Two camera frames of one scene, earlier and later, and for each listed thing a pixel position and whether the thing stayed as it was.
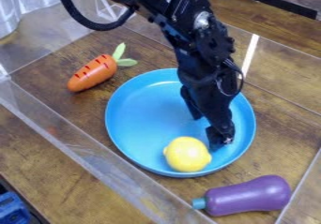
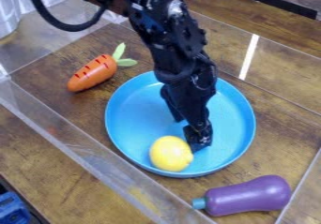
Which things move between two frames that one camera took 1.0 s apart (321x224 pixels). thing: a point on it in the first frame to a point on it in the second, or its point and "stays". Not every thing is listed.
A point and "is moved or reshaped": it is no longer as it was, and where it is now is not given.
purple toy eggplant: x=263 y=193 stays
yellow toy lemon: x=187 y=154 is moved or reshaped
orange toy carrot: x=97 y=70 stays
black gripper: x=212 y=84 to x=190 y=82
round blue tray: x=147 y=115 stays
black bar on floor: x=274 y=3 stays
